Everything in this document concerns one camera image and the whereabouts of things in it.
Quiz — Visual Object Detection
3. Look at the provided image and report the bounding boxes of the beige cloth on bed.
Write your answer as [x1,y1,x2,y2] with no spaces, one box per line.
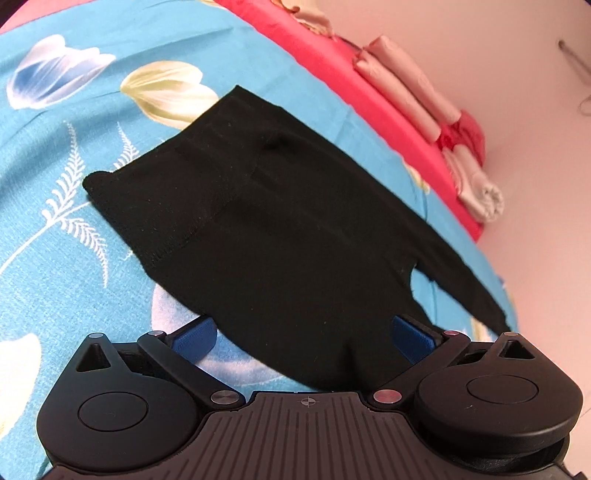
[273,0,335,38]

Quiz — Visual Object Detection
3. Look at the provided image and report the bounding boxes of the blue floral bed sheet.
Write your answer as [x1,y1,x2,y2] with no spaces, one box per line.
[1,1,517,479]

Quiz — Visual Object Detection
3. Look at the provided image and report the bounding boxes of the lower folded pink quilt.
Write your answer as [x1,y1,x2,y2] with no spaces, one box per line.
[353,50,442,144]

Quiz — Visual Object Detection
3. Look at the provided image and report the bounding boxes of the red pillow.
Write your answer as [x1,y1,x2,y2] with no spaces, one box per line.
[437,110,486,166]

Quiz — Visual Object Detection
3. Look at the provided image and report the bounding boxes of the rolled cream blanket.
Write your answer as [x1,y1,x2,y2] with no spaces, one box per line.
[442,144,505,223]

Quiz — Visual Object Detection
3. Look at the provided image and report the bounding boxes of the black pants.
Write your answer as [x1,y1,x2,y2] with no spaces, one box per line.
[83,87,508,391]

